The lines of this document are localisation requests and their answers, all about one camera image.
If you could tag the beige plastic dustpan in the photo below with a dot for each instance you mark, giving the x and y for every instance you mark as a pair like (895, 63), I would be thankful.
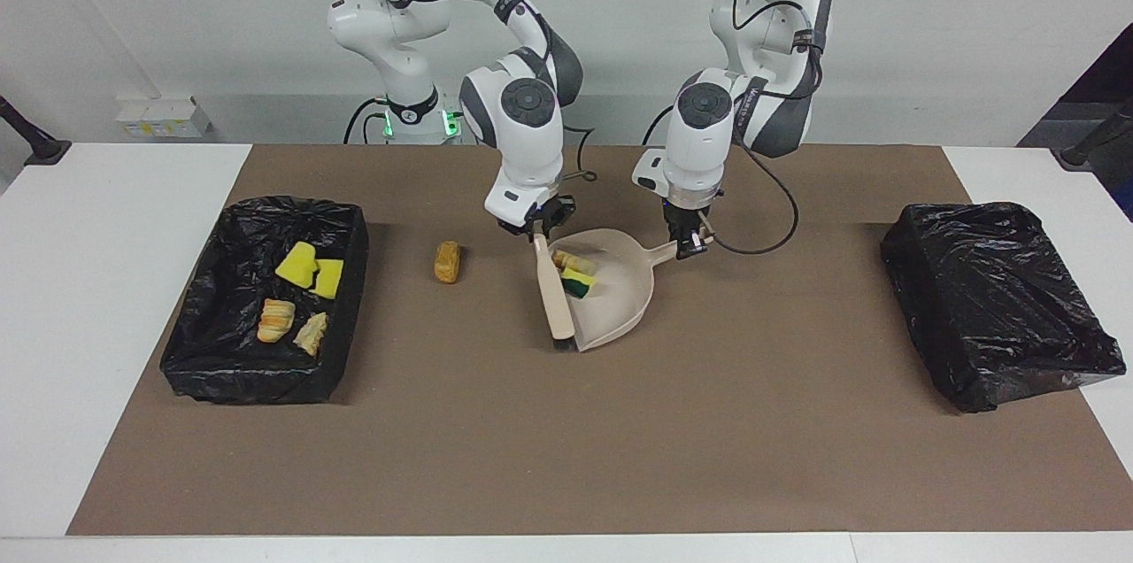
(620, 297)

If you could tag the pale toy croissant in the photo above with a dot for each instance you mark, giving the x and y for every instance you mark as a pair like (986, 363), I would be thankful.
(312, 334)

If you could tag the notched yellow sponge piece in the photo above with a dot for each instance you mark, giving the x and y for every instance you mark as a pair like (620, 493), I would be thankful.
(329, 278)

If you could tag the brown oval toy bread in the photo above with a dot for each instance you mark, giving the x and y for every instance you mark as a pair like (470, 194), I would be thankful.
(447, 262)

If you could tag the bin with black bag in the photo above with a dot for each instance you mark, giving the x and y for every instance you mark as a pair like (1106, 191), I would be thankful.
(991, 306)
(212, 350)

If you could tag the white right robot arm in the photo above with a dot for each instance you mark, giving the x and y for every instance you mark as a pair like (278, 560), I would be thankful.
(527, 138)

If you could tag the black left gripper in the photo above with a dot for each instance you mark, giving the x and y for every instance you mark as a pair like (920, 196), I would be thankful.
(689, 216)

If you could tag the rounded yellow sponge piece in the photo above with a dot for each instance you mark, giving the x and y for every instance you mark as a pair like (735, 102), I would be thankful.
(298, 265)

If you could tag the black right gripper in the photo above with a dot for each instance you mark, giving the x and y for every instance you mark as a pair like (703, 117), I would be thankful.
(542, 211)

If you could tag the black stand foot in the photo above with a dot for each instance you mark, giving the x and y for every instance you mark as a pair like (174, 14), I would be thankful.
(1084, 151)
(40, 147)

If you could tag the yellow green sponge piece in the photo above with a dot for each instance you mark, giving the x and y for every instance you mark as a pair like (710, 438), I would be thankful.
(580, 284)

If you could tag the pale angular toy bread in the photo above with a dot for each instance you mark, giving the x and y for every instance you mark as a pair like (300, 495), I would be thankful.
(571, 262)

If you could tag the orange striped toy croissant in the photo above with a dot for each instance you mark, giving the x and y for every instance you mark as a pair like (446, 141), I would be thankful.
(276, 320)

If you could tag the brown table mat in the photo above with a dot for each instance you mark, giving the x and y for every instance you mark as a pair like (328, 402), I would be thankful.
(531, 457)

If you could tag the white wall power strip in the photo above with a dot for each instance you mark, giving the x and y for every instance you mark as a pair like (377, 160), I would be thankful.
(164, 120)

